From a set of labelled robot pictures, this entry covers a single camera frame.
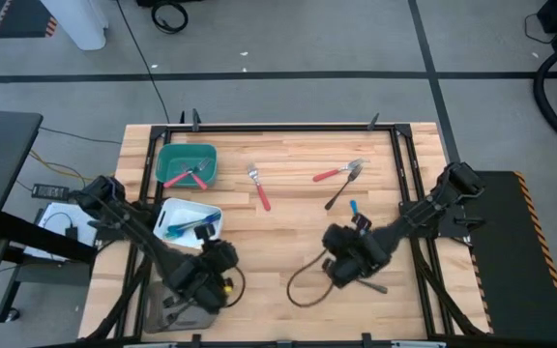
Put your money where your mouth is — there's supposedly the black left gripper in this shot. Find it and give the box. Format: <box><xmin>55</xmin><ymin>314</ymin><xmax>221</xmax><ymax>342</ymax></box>
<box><xmin>164</xmin><ymin>222</ymin><xmax>241</xmax><ymax>314</ymax></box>

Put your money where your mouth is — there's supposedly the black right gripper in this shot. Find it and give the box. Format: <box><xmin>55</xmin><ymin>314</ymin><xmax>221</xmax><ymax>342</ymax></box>
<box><xmin>321</xmin><ymin>214</ymin><xmax>393</xmax><ymax>291</ymax></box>

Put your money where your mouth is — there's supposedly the white plastic bin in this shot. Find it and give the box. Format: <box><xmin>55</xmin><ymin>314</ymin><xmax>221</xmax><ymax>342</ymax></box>
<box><xmin>152</xmin><ymin>196</ymin><xmax>224</xmax><ymax>250</ymax></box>

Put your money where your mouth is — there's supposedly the teal plastic bin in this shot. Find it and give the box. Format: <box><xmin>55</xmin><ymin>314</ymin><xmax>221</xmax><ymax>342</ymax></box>
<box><xmin>155</xmin><ymin>142</ymin><xmax>220</xmax><ymax>190</ymax></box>

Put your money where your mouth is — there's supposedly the white box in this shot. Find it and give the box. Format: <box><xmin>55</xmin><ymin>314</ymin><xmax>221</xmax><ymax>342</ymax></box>
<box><xmin>22</xmin><ymin>201</ymin><xmax>100</xmax><ymax>263</ymax></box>

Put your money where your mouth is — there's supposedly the large striped-edge black mat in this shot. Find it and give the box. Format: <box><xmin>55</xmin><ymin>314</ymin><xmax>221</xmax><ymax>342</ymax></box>
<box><xmin>445</xmin><ymin>169</ymin><xmax>557</xmax><ymax>345</ymax></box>

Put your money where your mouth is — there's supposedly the black power adapter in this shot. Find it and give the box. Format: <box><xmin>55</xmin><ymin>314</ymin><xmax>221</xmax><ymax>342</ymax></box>
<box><xmin>30</xmin><ymin>182</ymin><xmax>71</xmax><ymax>200</ymax></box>

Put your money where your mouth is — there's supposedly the white floor cylinder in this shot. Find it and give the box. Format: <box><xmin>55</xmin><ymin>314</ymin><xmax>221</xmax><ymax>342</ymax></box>
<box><xmin>40</xmin><ymin>0</ymin><xmax>110</xmax><ymax>52</ymax></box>

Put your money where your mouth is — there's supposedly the small striped-edge black mat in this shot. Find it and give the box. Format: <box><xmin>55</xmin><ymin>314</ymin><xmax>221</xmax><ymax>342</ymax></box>
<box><xmin>0</xmin><ymin>0</ymin><xmax>60</xmax><ymax>40</ymax></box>

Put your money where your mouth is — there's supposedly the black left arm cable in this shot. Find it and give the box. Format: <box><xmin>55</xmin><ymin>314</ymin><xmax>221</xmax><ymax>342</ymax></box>
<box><xmin>220</xmin><ymin>264</ymin><xmax>248</xmax><ymax>309</ymax></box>

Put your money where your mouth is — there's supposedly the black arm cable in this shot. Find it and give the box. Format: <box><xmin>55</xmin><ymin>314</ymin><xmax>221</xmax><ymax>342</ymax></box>
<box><xmin>220</xmin><ymin>264</ymin><xmax>248</xmax><ymax>309</ymax></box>
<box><xmin>285</xmin><ymin>248</ymin><xmax>337</xmax><ymax>309</ymax></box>

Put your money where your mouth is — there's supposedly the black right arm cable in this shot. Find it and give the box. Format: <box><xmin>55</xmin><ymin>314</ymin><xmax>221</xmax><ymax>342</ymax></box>
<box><xmin>285</xmin><ymin>248</ymin><xmax>337</xmax><ymax>309</ymax></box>

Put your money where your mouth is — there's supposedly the black table frame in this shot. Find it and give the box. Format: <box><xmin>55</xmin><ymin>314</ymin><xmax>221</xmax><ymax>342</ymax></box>
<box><xmin>113</xmin><ymin>123</ymin><xmax>458</xmax><ymax>348</ymax></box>

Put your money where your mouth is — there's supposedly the black floor cable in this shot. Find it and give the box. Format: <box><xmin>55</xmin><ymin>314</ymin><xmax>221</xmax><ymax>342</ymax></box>
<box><xmin>115</xmin><ymin>0</ymin><xmax>171</xmax><ymax>125</ymax></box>

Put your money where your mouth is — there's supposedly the black cable coil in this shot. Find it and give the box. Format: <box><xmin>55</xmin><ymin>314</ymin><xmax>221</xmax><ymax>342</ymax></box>
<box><xmin>150</xmin><ymin>0</ymin><xmax>190</xmax><ymax>36</ymax></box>

